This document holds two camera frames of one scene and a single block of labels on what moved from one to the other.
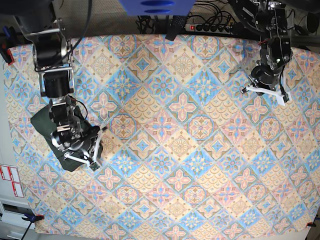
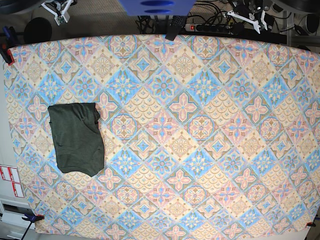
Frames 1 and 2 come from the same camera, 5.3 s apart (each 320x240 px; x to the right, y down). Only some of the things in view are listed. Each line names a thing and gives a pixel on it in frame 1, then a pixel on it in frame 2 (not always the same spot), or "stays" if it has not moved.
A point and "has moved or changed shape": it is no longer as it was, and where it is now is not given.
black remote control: [176, 25] stays
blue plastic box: [158, 7] stays
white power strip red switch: [209, 28] stays
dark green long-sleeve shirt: [41, 120] has moved or changed shape
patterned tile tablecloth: [187, 153] stays
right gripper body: [263, 79] -> [251, 10]
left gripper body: [84, 144] -> [59, 8]
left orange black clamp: [32, 218] stays
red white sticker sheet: [10, 174] stays
